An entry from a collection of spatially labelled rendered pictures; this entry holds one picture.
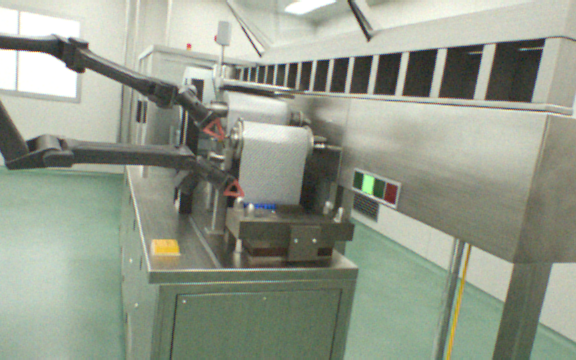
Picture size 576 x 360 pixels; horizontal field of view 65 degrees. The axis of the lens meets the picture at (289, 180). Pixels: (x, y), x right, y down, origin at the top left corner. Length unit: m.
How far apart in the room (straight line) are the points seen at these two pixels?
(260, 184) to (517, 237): 0.87
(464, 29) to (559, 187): 0.42
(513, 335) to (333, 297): 0.55
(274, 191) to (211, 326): 0.50
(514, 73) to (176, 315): 1.06
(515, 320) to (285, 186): 0.82
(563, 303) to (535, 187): 2.89
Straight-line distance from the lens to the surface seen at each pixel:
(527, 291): 1.19
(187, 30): 7.13
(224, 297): 1.37
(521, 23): 1.06
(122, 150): 1.35
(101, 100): 7.01
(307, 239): 1.43
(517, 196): 0.99
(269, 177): 1.56
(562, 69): 1.01
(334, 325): 1.56
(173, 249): 1.41
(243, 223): 1.36
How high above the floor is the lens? 1.39
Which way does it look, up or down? 9 degrees down
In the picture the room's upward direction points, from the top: 8 degrees clockwise
